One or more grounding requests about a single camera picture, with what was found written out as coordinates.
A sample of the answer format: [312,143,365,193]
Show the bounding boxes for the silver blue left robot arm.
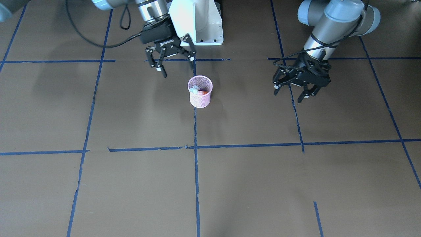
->
[272,0,381,103]

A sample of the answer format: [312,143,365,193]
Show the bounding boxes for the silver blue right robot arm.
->
[64,0,196,77]

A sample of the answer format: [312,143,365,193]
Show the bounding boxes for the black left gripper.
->
[272,53,331,103]

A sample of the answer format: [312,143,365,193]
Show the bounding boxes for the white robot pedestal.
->
[167,0,224,45]

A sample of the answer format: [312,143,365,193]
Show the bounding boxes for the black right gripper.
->
[140,15,196,78]

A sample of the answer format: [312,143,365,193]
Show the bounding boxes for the pink mesh pen holder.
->
[187,75,213,108]

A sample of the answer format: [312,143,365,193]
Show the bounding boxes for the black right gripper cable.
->
[65,0,144,48]

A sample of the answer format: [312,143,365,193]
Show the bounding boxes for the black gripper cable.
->
[272,0,369,71]
[65,0,144,48]

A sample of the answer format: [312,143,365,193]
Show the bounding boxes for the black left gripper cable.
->
[272,0,369,71]

